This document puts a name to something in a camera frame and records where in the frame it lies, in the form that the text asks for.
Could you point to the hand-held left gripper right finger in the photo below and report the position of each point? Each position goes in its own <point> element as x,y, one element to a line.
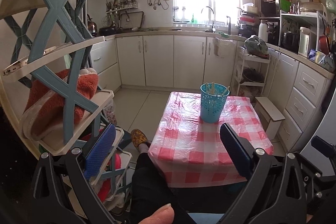
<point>236,153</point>

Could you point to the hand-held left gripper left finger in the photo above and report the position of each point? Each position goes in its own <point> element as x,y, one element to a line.
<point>101,150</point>

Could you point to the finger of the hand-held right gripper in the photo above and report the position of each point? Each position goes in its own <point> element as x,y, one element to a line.
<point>321,146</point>

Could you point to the blue perforated plastic basket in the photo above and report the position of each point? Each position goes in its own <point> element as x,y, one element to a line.
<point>214,111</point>

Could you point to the bundle of wooden chopsticks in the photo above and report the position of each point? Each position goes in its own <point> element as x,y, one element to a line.
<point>211,88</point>

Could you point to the person's left hand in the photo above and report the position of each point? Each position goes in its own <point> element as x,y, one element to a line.
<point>160,214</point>

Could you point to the red plush slipper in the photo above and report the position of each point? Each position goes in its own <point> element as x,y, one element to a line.
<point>110,179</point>

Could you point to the clear plastic jar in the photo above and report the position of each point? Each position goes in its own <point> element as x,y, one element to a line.
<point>110,112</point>

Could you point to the yellow patterned slipper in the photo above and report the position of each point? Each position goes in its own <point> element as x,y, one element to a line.
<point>139,138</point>

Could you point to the pink checked tablecloth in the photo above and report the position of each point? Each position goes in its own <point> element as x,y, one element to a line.
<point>183,145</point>

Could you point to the small white wooden stool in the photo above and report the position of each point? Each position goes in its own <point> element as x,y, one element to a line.
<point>270,109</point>

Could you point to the white drawer unit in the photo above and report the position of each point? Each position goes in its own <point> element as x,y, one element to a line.
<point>302,92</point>

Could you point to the person's leg black trousers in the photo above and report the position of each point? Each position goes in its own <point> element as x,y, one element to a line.
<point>155,187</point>

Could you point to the orange plush slipper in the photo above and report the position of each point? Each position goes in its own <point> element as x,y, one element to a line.
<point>90,75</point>
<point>47,98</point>

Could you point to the dark pan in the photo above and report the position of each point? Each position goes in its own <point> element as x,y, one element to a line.
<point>253,75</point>

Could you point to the crumpled foil bag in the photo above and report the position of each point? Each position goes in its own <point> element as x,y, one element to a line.
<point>326,62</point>

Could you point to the white cabinet drawers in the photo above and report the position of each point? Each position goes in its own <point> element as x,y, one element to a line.
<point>105,64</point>

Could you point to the blue packet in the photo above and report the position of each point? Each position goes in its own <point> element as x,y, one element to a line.
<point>314,54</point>

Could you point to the white trolley rack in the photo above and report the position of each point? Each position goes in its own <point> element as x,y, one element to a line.
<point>265,64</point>

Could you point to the red frying pan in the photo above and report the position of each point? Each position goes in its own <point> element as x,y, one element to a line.
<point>324,44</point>

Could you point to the white electric water boiler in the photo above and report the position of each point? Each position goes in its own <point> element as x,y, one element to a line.
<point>306,41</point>

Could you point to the white base cabinets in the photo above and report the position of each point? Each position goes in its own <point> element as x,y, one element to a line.
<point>160,61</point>

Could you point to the white hanging bin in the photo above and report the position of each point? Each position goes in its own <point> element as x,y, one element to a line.
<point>223,47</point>

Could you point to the green plastic bag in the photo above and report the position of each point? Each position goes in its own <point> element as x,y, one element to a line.
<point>256,45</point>

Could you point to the black pot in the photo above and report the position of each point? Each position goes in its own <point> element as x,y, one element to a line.
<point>288,39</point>

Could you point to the blue and white shoe rack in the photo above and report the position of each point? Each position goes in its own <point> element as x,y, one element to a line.
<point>65,37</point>

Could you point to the green cloth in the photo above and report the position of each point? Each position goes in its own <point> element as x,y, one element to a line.
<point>223,34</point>

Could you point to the white thermos bottle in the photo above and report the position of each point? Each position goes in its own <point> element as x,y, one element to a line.
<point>263,32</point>

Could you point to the steel kettle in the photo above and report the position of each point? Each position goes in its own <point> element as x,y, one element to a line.
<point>92,26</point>

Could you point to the black slim tap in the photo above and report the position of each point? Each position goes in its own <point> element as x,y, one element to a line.
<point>229,27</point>

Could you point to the white counter shelf rack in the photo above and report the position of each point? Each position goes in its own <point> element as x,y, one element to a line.
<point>299,16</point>

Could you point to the stack of storage boxes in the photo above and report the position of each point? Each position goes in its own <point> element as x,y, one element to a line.
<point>248,20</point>

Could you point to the chrome kitchen faucet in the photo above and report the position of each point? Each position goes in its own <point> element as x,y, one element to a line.
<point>213,22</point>

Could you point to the black framed tray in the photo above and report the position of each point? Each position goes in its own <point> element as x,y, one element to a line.
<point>132,20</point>

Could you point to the green bottle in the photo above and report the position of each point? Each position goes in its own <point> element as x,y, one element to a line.
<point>193,19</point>

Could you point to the black microwave oven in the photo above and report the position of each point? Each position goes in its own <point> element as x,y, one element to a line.
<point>269,8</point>

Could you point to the wall utensil rail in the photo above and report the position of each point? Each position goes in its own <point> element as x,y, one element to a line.
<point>120,5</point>

